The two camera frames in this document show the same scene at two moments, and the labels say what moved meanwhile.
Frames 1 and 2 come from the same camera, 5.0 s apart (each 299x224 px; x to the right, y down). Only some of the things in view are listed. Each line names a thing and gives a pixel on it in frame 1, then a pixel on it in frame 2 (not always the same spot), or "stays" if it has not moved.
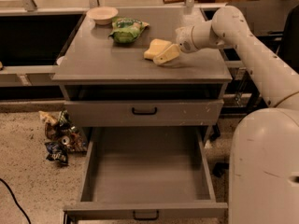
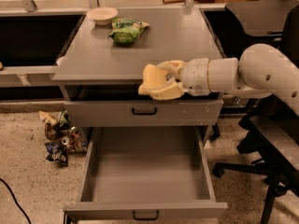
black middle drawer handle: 144,113 stays
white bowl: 102,15 stays
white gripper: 184,38 to 195,76
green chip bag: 126,30 stays
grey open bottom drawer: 147,175 stays
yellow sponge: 156,46 to 153,77
